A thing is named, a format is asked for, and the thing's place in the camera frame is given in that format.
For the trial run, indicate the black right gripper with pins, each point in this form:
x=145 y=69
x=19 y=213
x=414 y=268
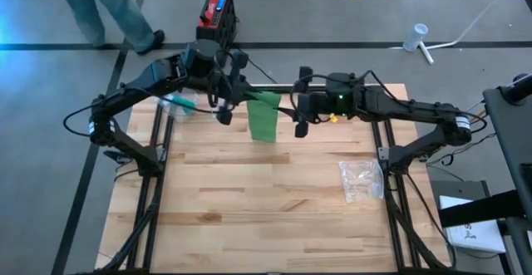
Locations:
x=313 y=106

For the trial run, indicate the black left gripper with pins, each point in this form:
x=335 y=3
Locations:
x=232 y=88

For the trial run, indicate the light green bandage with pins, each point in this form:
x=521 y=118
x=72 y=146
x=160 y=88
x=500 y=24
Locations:
x=264 y=121

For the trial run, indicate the teal elastic bandage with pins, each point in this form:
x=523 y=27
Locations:
x=183 y=102

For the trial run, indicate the clear plastic bag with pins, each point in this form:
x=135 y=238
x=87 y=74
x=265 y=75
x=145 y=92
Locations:
x=166 y=105
x=361 y=181

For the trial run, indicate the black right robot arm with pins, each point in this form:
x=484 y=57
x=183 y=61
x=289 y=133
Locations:
x=415 y=109

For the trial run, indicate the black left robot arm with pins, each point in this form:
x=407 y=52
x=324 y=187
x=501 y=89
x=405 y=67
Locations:
x=137 y=86

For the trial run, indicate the black crate with red lid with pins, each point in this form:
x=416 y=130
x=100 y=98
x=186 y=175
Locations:
x=216 y=5

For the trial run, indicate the clear plastic cup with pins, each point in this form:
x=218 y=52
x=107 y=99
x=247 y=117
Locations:
x=415 y=36

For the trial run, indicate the white tube stand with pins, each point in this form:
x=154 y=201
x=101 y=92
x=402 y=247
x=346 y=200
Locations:
x=426 y=55

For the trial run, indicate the person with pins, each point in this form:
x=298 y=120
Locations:
x=124 y=13

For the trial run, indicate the grey desk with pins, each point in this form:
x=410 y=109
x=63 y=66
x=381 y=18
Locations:
x=507 y=121

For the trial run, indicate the white box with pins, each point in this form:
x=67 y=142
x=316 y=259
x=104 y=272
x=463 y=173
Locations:
x=469 y=233

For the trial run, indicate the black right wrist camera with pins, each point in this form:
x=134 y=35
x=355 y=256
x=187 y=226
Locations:
x=343 y=96

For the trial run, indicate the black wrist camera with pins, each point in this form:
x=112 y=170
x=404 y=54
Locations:
x=201 y=61
x=343 y=96

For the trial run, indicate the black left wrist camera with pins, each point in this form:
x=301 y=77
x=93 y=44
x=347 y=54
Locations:
x=201 y=61

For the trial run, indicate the black aluminium table frame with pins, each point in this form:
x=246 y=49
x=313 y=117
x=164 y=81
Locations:
x=399 y=225

